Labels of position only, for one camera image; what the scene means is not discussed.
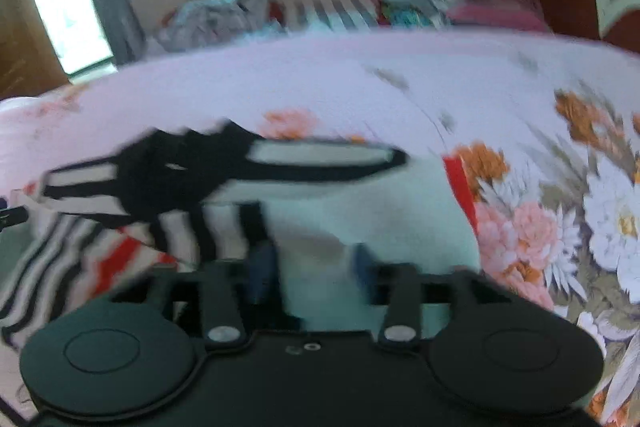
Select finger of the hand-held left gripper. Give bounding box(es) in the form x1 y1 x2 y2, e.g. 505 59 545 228
0 199 29 232

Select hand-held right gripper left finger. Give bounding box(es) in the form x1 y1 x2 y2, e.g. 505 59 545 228
112 244 279 351

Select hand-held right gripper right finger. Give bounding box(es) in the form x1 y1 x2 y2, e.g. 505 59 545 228
352 246 501 352

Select striped black white red shirt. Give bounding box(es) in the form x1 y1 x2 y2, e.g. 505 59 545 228
0 119 483 349

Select pile of grey clothes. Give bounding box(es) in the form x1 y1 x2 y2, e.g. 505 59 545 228
155 0 282 52

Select brown wooden door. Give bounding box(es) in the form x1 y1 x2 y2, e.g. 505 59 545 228
0 0 69 102

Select pink floral bed sheet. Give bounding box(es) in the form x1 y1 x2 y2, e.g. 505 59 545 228
0 29 640 427

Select grey white striped cloth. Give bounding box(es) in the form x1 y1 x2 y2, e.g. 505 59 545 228
279 0 382 30

